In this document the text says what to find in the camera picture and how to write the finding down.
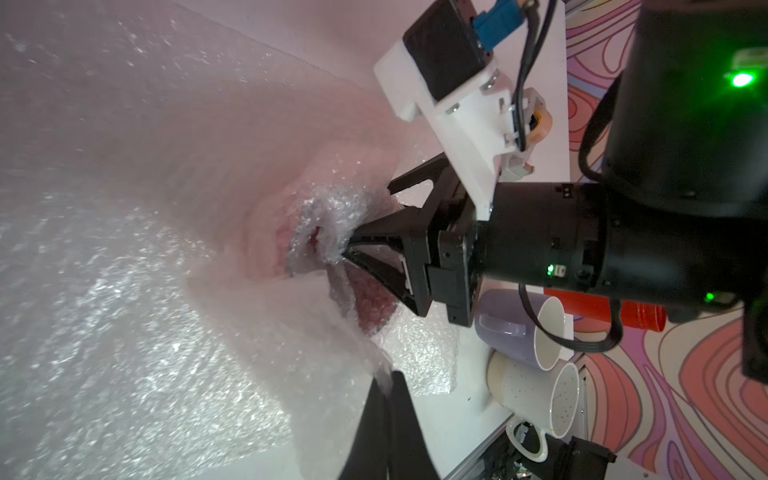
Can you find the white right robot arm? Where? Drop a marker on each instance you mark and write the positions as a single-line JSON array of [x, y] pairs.
[[673, 207]]

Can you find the grey tape dispenser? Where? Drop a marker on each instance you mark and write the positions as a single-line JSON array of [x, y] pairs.
[[538, 119]]

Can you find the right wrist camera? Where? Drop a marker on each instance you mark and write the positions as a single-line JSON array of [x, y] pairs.
[[464, 72]]

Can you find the red pen cup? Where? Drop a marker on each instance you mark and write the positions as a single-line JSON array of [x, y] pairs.
[[636, 315]]

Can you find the red mug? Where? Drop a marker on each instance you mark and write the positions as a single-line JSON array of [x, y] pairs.
[[359, 296]]

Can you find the lilac mug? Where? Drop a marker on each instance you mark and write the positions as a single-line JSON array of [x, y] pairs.
[[502, 322]]

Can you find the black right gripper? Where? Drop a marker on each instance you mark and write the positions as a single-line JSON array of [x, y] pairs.
[[539, 234]]

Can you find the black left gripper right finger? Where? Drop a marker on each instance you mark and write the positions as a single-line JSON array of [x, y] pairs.
[[408, 454]]

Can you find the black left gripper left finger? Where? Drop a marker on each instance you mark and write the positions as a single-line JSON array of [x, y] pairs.
[[369, 455]]

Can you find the white mug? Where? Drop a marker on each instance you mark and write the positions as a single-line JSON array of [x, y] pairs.
[[546, 400]]

